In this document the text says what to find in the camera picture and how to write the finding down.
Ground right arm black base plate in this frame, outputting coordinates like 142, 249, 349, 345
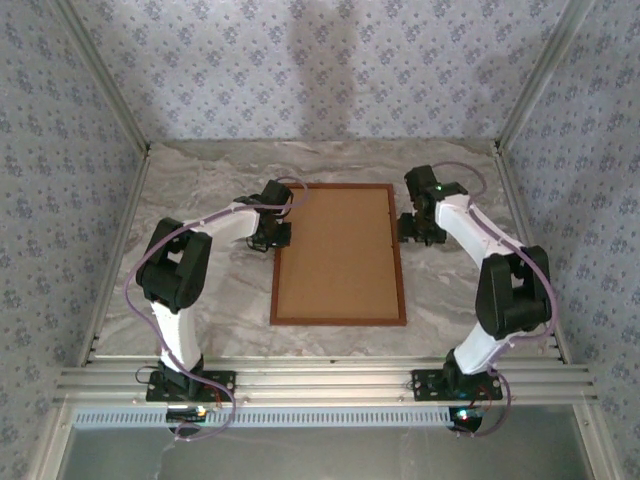
411, 368, 504, 403

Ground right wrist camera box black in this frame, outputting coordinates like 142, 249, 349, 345
403, 164, 441, 199

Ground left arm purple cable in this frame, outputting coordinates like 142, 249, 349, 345
124, 175, 311, 442

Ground aluminium corner post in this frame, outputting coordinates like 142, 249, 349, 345
494, 0, 599, 151
54, 0, 152, 156

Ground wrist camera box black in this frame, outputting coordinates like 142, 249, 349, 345
259, 179, 294, 211
403, 164, 441, 199

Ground brown fibreboard backing board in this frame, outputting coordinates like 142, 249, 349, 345
275, 188, 402, 321

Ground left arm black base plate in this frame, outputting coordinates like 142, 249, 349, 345
145, 368, 237, 403

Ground grey slotted cable duct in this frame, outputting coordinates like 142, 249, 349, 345
72, 405, 450, 430

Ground aluminium mounting rail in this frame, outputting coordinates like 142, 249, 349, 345
52, 355, 599, 406

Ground dark brown wooden picture frame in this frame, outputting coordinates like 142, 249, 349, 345
269, 182, 409, 327

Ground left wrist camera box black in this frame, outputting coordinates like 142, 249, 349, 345
259, 179, 294, 211

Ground red black wire pair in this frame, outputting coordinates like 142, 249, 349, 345
469, 385, 503, 409
202, 379, 234, 412

